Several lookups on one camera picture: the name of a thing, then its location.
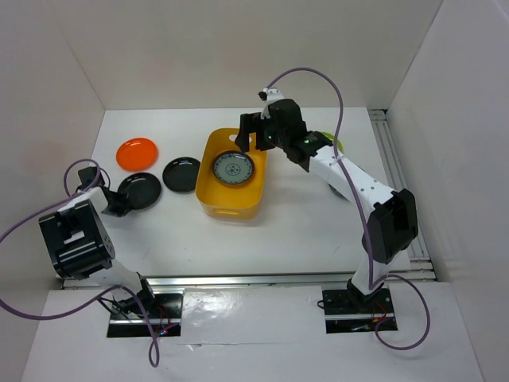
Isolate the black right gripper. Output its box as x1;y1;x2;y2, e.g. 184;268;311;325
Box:
235;112;289;153

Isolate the blue patterned plate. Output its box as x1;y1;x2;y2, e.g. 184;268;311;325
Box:
212;150;255;186
328;185;348;201

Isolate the orange plate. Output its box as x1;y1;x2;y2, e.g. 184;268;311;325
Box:
115;137;158;172

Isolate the black plate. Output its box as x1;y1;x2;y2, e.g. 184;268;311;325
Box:
118;172;162;211
162;157;200;193

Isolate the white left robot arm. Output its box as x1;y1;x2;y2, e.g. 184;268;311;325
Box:
39;166;157;318

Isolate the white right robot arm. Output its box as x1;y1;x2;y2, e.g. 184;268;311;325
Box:
235;99;418;312

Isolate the yellow plastic bin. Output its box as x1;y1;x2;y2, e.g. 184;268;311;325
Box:
196;128;267;220

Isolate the green plate right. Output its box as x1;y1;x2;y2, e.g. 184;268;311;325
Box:
321;131;344;153

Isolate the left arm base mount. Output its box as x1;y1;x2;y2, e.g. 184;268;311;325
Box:
99;290;184;338

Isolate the aluminium rail front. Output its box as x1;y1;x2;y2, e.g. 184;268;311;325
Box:
62;269;436;289

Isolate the aluminium rail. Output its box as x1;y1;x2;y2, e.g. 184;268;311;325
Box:
62;269;436;289
368;109;437;282

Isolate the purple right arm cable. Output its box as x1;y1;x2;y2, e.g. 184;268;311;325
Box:
266;67;431;350

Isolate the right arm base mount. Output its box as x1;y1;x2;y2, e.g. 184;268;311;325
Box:
317;283;398;334

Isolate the aluminium rail right side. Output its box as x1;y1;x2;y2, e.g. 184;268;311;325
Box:
368;109;437;282

